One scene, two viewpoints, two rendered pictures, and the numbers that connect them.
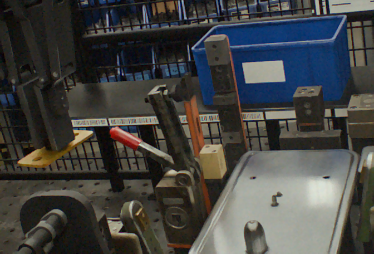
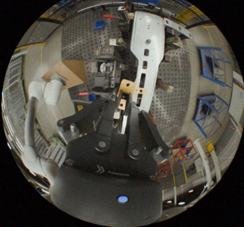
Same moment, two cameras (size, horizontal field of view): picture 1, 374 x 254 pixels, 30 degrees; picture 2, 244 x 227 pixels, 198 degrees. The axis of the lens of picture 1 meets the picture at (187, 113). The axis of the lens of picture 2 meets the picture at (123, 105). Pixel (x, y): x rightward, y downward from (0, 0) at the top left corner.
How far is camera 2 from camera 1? 0.75 m
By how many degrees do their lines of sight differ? 93
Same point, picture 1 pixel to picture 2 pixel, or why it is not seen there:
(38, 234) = (107, 75)
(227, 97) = (129, 0)
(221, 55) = not seen: outside the picture
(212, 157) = (131, 16)
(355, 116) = (163, 12)
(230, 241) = (140, 38)
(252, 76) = not seen: outside the picture
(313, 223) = (158, 37)
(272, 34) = not seen: outside the picture
